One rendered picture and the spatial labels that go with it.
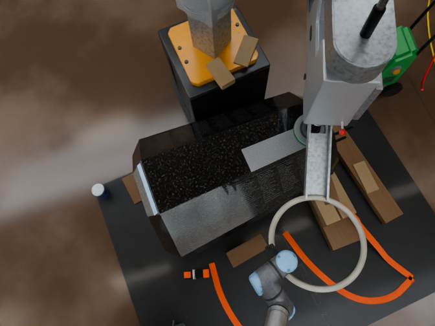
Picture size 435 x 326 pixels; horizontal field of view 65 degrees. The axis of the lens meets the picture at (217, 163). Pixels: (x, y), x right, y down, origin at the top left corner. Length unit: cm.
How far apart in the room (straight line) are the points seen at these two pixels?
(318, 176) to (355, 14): 86
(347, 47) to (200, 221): 125
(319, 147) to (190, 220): 84
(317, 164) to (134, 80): 201
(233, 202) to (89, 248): 139
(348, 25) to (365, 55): 13
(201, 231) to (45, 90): 217
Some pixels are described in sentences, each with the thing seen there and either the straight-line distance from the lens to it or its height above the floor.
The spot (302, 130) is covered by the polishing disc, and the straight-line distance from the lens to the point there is 207.
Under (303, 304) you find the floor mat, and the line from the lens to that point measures 280.
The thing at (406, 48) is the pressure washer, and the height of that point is 58.
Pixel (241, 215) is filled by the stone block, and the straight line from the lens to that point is 211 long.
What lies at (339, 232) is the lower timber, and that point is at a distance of 279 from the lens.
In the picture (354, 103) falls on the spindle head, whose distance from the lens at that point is 160.
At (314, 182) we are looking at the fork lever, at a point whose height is 94.
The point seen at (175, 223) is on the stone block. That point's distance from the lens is 203.
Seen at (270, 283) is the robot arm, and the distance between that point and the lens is 151.
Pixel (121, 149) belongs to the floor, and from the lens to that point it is 309.
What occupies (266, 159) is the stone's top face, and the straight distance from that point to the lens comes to 201.
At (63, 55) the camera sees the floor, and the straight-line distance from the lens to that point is 375.
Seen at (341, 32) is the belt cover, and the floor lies 172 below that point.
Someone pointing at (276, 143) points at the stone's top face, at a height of 85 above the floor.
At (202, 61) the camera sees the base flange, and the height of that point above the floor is 78.
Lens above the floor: 276
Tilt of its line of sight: 73 degrees down
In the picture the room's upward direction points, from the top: 9 degrees counter-clockwise
